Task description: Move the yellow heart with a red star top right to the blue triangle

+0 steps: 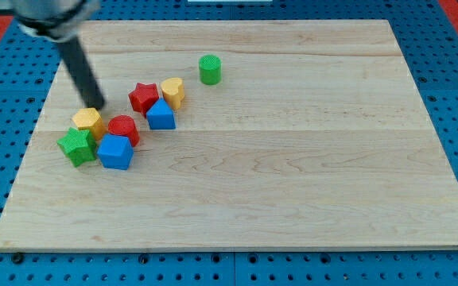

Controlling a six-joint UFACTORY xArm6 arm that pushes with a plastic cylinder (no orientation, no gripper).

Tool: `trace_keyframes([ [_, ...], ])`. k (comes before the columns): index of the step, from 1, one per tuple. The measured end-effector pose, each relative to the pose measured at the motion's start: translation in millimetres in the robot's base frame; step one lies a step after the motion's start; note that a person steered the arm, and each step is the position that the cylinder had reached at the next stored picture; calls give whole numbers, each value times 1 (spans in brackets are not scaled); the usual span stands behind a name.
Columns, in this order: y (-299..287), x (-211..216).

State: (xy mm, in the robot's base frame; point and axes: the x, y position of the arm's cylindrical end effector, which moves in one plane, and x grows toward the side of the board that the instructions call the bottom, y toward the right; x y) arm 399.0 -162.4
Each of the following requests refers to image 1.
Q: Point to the red cylinder block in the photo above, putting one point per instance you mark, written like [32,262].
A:
[124,125]

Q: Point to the blue triangle block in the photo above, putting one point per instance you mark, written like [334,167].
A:
[160,116]

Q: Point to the yellow heart block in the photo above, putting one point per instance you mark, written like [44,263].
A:
[173,92]

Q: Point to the blue cube block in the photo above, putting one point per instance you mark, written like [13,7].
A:
[115,152]

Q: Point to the yellow hexagon block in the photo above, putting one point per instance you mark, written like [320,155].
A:
[90,119]

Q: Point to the green cylinder block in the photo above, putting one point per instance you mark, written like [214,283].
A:
[210,69]

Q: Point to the red star block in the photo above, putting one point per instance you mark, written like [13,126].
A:
[143,97]

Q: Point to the wooden board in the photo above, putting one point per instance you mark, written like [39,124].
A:
[316,139]

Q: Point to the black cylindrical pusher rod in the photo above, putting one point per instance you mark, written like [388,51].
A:
[77,64]

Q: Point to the green star block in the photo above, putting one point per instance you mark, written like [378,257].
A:
[78,145]

